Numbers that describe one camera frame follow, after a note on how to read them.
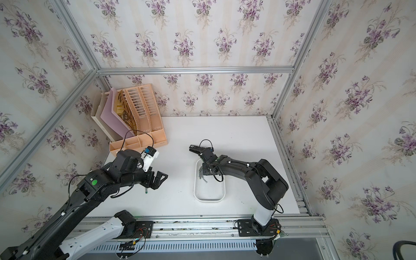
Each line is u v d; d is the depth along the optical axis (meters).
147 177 0.59
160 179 0.61
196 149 1.00
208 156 0.72
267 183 0.49
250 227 0.65
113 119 0.85
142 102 1.06
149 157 0.60
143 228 0.73
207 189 0.86
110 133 0.89
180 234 0.73
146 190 0.84
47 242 0.38
